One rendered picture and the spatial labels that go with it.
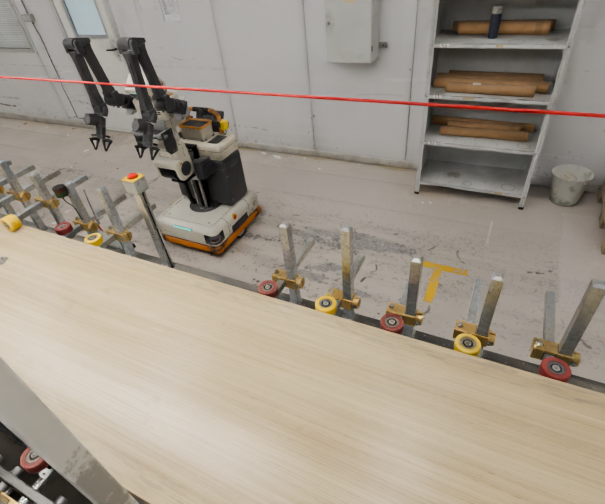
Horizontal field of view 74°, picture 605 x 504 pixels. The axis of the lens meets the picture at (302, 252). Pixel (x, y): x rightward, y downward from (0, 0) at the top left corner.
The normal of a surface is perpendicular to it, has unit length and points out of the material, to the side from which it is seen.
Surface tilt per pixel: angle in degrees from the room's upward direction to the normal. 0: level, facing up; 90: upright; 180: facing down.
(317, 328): 0
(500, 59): 90
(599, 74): 90
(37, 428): 90
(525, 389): 0
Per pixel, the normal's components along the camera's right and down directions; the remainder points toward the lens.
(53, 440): 0.90, 0.21
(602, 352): -0.09, -0.77
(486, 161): -0.43, 0.60
